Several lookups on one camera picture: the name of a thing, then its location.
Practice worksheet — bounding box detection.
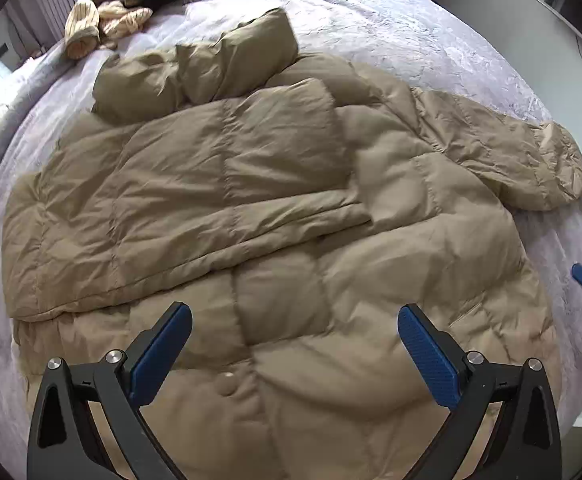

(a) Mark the lavender textured bed blanket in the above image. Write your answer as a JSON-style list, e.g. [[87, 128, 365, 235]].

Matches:
[[0, 0, 582, 441]]

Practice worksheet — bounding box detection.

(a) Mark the grey pleated curtain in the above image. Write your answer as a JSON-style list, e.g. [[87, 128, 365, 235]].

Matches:
[[4, 0, 87, 61]]

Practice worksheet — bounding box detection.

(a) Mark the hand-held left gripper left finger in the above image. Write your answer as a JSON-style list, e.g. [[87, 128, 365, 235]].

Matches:
[[26, 301, 193, 480]]

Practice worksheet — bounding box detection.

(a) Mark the beige striped knit garment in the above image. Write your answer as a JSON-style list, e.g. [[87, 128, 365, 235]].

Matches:
[[64, 0, 192, 60]]

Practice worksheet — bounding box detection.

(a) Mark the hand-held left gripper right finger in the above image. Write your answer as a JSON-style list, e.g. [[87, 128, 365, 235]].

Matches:
[[397, 303, 563, 480]]

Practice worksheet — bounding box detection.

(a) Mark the tan puffer jacket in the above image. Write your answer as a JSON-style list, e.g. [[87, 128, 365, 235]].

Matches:
[[1, 7, 582, 480]]

